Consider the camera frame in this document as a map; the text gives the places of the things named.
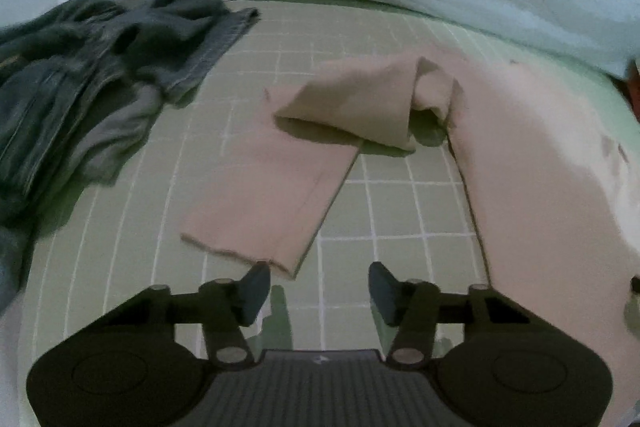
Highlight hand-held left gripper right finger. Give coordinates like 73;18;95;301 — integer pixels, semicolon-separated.
367;261;543;365

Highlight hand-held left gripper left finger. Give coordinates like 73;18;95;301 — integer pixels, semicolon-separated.
95;261;273;365

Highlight beige pants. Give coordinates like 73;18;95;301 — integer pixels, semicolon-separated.
180;52;640;360

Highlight grey cloth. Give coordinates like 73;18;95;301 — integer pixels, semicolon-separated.
62;82;166;185

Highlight blue jeans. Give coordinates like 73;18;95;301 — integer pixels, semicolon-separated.
0;0;262;308

